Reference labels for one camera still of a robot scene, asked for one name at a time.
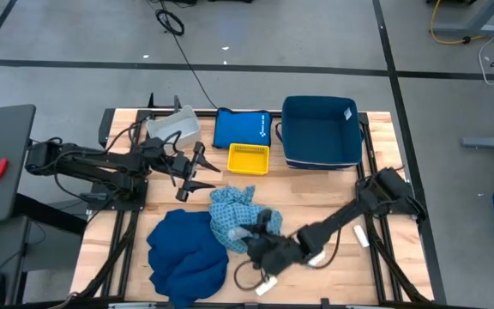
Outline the dark blue scrub cloth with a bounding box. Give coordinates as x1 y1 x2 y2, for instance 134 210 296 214
146 209 230 309

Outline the black table rail frame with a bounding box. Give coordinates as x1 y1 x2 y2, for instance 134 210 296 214
99 106 435 306

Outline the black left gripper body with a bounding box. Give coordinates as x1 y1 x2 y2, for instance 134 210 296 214
172 142 206 203

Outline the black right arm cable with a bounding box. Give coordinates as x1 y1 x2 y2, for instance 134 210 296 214
232 239 342 292

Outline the yellow perforated plastic basket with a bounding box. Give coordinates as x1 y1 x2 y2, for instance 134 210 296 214
226 142 271 176

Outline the black braided cable sleeve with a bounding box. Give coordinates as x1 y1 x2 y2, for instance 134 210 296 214
366 214 428 304
49 209 140 309

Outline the small clear pinkish packet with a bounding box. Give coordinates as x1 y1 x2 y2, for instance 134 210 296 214
228 226 252 243

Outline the desk with grey metal legs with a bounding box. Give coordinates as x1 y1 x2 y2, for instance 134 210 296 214
426 0 494 38

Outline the grey metal foot bar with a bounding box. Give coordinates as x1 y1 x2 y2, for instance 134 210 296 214
461 136 494 151

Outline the dark grey side desk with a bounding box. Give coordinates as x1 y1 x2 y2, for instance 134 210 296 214
0 104 37 228

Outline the blue zip pouch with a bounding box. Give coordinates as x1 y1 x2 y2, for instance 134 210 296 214
212 106 273 151

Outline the black desk leg brace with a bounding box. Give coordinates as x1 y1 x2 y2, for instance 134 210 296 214
13 192 88 237

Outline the navy fabric storage bin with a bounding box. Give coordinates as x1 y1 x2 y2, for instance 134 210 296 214
276 94 364 170

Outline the grey plastic bin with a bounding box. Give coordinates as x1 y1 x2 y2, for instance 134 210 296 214
146 105 202 149

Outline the yellow floor cable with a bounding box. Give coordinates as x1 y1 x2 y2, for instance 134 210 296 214
429 0 494 46

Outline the black coiled floor cable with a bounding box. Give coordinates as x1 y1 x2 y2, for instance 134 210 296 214
146 0 219 111

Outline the light blue patterned gown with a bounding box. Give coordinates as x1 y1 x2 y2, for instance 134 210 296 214
208 185 284 254

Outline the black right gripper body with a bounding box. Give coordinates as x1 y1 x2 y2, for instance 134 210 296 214
258 209 306 276

